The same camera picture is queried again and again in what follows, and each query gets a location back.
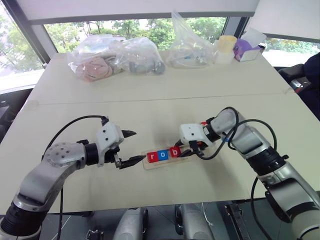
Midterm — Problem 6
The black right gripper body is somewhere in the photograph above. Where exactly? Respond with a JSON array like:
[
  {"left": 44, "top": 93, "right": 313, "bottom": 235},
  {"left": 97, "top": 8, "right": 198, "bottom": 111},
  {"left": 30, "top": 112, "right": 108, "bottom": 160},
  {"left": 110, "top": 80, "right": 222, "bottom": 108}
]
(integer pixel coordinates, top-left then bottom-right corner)
[{"left": 180, "top": 141, "right": 204, "bottom": 155}]

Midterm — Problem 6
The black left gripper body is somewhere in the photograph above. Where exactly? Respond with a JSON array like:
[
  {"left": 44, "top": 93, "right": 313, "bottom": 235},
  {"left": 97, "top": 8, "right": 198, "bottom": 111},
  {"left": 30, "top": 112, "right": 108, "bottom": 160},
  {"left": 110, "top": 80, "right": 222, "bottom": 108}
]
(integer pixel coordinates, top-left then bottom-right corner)
[{"left": 103, "top": 146, "right": 124, "bottom": 170}]

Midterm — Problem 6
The red letter block b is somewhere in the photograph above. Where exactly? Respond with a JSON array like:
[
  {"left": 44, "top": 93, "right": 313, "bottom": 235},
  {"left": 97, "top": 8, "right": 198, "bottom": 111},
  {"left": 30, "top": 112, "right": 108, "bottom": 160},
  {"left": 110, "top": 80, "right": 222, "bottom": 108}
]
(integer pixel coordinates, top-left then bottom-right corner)
[{"left": 167, "top": 147, "right": 182, "bottom": 159}]

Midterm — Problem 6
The blue letter block o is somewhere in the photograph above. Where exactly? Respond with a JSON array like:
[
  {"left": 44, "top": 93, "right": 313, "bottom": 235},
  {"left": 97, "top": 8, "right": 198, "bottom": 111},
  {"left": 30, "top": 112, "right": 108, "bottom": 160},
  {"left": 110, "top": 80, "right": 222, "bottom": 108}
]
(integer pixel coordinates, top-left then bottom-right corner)
[{"left": 157, "top": 149, "right": 170, "bottom": 162}]

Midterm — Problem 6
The red letter block r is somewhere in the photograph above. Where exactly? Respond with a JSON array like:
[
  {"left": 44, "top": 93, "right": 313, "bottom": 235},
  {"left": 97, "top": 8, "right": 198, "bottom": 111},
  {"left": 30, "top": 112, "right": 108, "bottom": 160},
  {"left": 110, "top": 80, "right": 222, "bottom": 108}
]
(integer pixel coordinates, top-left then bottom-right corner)
[{"left": 146, "top": 151, "right": 159, "bottom": 164}]

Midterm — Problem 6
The wooden letter tray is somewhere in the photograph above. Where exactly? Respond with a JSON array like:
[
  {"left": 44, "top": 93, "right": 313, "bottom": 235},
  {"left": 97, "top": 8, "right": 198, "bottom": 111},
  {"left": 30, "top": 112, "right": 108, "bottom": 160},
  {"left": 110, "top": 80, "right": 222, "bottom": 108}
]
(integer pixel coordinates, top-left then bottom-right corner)
[{"left": 141, "top": 147, "right": 199, "bottom": 171}]

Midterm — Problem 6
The grey rounded robot leg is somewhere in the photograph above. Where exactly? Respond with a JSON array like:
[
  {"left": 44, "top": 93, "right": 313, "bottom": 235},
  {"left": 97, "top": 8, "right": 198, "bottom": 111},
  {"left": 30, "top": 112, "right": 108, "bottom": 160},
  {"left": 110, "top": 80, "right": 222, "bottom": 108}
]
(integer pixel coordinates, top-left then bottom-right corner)
[
  {"left": 112, "top": 206, "right": 149, "bottom": 240},
  {"left": 174, "top": 203, "right": 215, "bottom": 240}
]

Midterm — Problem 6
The clear bag with grey items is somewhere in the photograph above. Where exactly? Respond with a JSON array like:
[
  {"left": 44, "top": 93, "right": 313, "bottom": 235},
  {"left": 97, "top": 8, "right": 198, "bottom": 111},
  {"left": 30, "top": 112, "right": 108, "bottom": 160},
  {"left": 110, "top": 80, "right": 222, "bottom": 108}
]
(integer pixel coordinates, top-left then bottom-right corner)
[{"left": 117, "top": 37, "right": 167, "bottom": 76}]

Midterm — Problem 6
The clear bag with pink plush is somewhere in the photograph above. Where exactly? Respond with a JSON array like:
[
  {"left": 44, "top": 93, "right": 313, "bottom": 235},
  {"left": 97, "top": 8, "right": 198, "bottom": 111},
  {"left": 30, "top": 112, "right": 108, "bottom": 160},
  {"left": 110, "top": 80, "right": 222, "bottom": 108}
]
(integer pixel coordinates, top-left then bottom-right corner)
[{"left": 66, "top": 34, "right": 127, "bottom": 83}]

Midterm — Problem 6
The yellow lidded white container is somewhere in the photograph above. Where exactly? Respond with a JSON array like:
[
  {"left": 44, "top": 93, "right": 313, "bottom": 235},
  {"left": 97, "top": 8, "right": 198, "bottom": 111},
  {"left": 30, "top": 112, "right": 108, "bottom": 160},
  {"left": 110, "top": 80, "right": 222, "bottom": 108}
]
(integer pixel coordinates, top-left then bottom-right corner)
[{"left": 215, "top": 35, "right": 238, "bottom": 65}]

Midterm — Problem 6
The dark furniture by window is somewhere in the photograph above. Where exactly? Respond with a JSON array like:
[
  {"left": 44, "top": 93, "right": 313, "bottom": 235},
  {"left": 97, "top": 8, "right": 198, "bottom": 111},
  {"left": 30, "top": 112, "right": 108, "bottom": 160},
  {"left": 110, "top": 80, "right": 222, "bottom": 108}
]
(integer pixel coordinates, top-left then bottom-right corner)
[{"left": 0, "top": 87, "right": 34, "bottom": 145}]

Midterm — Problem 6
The purple and white box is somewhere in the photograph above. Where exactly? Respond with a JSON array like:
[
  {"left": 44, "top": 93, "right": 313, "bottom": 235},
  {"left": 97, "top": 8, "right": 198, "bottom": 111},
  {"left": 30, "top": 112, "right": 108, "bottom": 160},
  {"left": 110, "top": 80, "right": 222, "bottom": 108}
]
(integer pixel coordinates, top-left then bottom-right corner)
[{"left": 233, "top": 27, "right": 268, "bottom": 63}]

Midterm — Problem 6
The white roller blind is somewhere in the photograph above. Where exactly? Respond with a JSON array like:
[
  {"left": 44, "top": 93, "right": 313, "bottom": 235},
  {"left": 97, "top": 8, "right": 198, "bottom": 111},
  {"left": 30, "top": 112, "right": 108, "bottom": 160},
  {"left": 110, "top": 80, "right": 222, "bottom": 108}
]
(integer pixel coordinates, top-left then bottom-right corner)
[
  {"left": 249, "top": 0, "right": 320, "bottom": 43},
  {"left": 14, "top": 0, "right": 260, "bottom": 25}
]

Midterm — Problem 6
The black office chair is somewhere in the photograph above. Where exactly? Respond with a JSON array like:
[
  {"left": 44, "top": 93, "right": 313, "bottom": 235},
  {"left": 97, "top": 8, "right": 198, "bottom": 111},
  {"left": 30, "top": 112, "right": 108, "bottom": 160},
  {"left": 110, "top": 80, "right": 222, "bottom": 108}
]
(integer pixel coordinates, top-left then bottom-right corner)
[{"left": 277, "top": 63, "right": 312, "bottom": 95}]

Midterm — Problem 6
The person in dark clothing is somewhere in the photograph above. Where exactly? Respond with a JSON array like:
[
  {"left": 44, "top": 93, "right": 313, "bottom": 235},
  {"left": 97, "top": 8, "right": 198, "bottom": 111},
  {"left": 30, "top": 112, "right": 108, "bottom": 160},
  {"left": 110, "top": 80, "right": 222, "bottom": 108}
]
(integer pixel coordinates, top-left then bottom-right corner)
[{"left": 299, "top": 51, "right": 320, "bottom": 115}]

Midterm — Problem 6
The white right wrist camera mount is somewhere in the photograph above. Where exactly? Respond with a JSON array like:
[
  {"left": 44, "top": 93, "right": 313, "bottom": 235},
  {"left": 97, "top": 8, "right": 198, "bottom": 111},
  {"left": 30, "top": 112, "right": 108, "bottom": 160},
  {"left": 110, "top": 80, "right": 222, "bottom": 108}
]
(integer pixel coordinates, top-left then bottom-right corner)
[{"left": 179, "top": 122, "right": 215, "bottom": 151}]

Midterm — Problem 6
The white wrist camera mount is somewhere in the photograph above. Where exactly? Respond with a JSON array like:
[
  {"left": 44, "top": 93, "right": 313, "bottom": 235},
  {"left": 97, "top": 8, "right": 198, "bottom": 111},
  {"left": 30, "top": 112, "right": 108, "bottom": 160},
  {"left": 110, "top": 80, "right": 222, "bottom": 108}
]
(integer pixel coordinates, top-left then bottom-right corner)
[
  {"left": 179, "top": 122, "right": 215, "bottom": 151},
  {"left": 95, "top": 122, "right": 125, "bottom": 168}
]

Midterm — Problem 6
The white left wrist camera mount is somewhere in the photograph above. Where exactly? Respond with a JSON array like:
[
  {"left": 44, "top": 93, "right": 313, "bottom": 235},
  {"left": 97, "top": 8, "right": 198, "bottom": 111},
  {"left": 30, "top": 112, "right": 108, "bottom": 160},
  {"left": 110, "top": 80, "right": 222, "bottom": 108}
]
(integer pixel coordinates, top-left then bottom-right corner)
[{"left": 95, "top": 122, "right": 125, "bottom": 168}]

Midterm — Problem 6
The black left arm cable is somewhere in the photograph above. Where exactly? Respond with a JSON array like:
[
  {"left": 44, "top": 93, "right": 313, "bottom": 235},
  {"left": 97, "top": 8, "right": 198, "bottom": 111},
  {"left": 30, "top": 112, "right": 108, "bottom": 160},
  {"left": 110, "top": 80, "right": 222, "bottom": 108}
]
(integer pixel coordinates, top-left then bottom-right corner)
[{"left": 41, "top": 114, "right": 110, "bottom": 240}]

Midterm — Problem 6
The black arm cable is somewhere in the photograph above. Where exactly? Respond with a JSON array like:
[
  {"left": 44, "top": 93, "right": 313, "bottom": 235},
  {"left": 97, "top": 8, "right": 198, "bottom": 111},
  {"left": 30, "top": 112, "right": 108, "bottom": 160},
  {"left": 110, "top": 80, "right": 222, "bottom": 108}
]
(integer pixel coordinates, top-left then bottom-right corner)
[
  {"left": 189, "top": 106, "right": 289, "bottom": 240},
  {"left": 41, "top": 114, "right": 110, "bottom": 240}
]

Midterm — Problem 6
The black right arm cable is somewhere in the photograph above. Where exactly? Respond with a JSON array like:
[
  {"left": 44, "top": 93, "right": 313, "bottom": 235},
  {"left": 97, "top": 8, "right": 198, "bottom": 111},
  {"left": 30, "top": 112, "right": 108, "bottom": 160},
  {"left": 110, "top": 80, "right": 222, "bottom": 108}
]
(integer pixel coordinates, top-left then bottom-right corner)
[{"left": 189, "top": 106, "right": 289, "bottom": 240}]

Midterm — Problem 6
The black bracket under table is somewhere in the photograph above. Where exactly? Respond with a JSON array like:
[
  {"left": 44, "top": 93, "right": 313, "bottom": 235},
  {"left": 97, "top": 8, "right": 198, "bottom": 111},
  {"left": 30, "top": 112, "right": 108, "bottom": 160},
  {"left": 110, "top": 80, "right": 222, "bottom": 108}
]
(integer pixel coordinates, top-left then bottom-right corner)
[{"left": 223, "top": 203, "right": 252, "bottom": 240}]

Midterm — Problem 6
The clear bag with cables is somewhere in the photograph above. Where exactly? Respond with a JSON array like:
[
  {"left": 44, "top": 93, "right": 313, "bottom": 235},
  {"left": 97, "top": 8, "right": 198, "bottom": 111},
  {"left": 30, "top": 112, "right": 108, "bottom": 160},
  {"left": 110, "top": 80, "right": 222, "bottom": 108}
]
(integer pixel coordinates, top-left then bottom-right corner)
[{"left": 165, "top": 9, "right": 219, "bottom": 69}]

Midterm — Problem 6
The grey window frame post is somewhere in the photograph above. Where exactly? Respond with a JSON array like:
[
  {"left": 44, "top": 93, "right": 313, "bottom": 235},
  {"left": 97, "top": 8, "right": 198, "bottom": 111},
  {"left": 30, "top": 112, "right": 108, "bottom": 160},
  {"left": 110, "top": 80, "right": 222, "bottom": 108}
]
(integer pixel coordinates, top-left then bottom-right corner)
[{"left": 4, "top": 0, "right": 57, "bottom": 70}]

